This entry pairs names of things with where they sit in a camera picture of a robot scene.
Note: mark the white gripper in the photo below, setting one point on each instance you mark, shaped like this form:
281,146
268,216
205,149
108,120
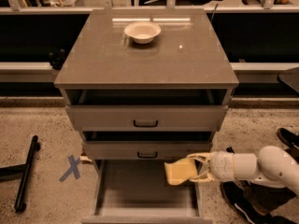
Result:
221,167

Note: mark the yellow sponge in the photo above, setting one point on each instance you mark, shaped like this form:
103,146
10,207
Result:
180,171

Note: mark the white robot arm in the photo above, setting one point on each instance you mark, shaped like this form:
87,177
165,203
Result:
246,169

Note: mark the grey middle drawer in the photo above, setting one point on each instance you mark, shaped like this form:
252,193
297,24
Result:
145,145

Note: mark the grey drawer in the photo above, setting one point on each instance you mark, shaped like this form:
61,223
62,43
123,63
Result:
136,192
123,118
145,145

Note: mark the grey bottom drawer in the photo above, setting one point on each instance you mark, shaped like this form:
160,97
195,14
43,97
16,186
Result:
136,192

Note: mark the grey drawer cabinet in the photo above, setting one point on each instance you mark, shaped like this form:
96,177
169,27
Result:
184,65

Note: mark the grey top drawer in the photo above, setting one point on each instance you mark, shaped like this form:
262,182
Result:
123,118

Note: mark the black stand leg right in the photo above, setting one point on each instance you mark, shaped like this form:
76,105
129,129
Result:
230,149

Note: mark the black stand leg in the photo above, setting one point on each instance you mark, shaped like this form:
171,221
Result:
21,171
230,149

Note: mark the black sneaker near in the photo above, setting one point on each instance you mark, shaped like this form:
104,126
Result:
233,195

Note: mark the black sneaker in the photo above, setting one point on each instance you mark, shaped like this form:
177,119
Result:
233,195
288,138

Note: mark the brown trouser leg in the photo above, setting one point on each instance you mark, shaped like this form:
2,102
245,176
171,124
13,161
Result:
271,199

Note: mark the black sneaker far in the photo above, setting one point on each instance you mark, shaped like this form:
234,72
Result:
288,138

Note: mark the blue tape cross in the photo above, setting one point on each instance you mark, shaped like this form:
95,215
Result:
72,170

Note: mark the white paper bowl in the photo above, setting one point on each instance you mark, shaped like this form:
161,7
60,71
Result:
142,32

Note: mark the black clamp knob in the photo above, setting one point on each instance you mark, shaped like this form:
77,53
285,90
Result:
57,60

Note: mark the black stand leg left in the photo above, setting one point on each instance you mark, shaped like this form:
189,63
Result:
21,171

